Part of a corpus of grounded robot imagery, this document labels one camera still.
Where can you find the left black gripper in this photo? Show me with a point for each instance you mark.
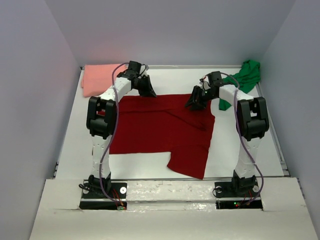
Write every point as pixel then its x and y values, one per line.
pixel 148 91

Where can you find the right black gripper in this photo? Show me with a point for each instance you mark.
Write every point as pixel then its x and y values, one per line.
pixel 198 104

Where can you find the red t shirt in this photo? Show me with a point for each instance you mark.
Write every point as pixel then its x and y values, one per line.
pixel 164 124

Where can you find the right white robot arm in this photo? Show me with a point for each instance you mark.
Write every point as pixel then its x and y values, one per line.
pixel 252 123

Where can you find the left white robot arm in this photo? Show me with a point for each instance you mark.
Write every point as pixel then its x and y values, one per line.
pixel 102 122

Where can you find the folded pink t shirt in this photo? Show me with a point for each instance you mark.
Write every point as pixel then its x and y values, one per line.
pixel 97 79

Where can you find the green t shirt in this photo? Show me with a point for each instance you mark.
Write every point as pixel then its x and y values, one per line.
pixel 248 76

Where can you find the white front cover board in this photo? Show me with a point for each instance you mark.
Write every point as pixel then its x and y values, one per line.
pixel 173 210

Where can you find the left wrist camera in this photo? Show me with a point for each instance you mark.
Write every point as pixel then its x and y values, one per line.
pixel 134 66

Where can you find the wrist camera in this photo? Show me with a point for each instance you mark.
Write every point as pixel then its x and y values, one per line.
pixel 134 66
pixel 215 79

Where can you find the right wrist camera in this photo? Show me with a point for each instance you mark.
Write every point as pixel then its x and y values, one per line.
pixel 215 79

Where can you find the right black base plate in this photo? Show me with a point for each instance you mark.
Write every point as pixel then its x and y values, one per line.
pixel 227 198

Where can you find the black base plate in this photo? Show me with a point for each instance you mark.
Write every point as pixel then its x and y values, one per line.
pixel 227 198
pixel 95 199

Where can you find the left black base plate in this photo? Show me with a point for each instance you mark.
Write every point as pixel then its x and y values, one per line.
pixel 95 199

